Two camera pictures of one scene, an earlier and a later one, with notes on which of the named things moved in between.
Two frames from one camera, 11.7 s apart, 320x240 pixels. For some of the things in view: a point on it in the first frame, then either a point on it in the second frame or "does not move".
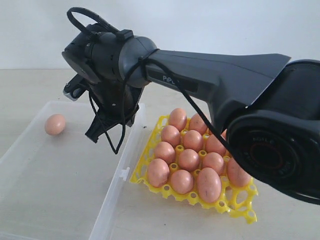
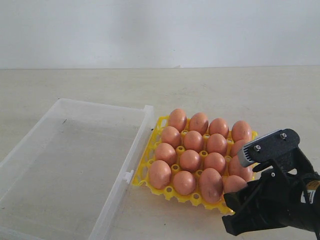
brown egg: x=171 y=134 does not move
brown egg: x=236 y=175 does not move
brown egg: x=208 y=184 does not move
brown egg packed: x=197 y=123 does not move
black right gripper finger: x=100 y=125 -> x=251 y=217
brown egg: x=54 y=124 -> x=232 y=183
